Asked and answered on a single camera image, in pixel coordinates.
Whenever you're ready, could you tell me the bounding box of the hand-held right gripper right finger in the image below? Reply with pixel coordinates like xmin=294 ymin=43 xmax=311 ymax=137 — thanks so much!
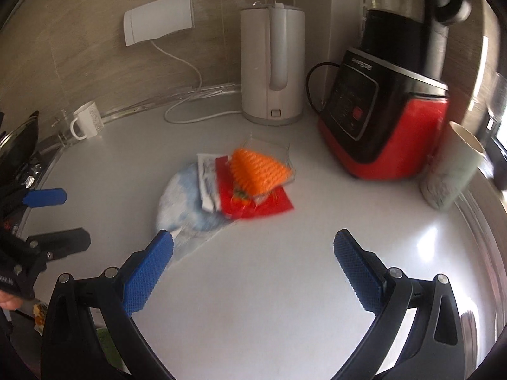
xmin=331 ymin=228 xmax=466 ymax=380

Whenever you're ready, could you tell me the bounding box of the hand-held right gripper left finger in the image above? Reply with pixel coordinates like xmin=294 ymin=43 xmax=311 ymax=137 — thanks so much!
xmin=41 ymin=230 xmax=179 ymax=380

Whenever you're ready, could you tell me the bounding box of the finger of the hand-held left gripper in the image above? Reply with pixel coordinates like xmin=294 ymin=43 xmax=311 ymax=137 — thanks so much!
xmin=24 ymin=227 xmax=92 ymax=261
xmin=0 ymin=187 xmax=68 ymax=211

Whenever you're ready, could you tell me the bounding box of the blue and clear plastic bag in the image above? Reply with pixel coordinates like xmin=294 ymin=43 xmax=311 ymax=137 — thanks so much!
xmin=155 ymin=162 xmax=239 ymax=264

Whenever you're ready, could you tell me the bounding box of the person's left hand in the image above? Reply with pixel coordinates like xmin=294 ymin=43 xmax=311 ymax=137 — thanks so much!
xmin=0 ymin=291 xmax=21 ymax=310

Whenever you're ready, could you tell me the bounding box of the black stove top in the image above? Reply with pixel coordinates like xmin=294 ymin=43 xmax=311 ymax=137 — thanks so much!
xmin=0 ymin=154 xmax=61 ymax=222

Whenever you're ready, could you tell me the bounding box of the glass pot lid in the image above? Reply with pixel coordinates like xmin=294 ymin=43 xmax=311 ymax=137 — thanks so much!
xmin=0 ymin=110 xmax=41 ymax=175

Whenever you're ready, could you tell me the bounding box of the white mug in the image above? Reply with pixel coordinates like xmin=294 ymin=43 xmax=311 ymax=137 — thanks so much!
xmin=70 ymin=101 xmax=105 ymax=140

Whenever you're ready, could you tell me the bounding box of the red snack packet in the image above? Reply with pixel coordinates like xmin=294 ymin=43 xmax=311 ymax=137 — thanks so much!
xmin=215 ymin=155 xmax=296 ymax=221

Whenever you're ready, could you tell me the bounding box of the white blue-edged packet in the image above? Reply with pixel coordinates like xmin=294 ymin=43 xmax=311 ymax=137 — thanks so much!
xmin=196 ymin=152 xmax=223 ymax=211

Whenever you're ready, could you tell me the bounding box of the pale green ceramic cup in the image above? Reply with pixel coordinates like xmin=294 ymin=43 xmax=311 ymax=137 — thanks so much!
xmin=419 ymin=121 xmax=489 ymax=212

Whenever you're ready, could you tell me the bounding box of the red and black blender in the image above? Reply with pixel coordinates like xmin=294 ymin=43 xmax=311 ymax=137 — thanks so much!
xmin=317 ymin=0 xmax=473 ymax=180

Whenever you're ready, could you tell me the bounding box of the orange foam fruit net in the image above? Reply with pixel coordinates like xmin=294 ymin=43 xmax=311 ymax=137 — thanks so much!
xmin=230 ymin=148 xmax=293 ymax=203

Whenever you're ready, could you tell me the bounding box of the white electric kettle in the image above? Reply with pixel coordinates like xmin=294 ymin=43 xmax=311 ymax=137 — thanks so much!
xmin=240 ymin=2 xmax=307 ymax=127

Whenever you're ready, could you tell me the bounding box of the black power cable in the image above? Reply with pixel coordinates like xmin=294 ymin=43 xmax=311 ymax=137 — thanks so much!
xmin=305 ymin=62 xmax=342 ymax=117

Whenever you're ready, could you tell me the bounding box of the white power cable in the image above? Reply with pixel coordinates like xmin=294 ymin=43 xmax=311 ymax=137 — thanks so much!
xmin=151 ymin=39 xmax=243 ymax=126

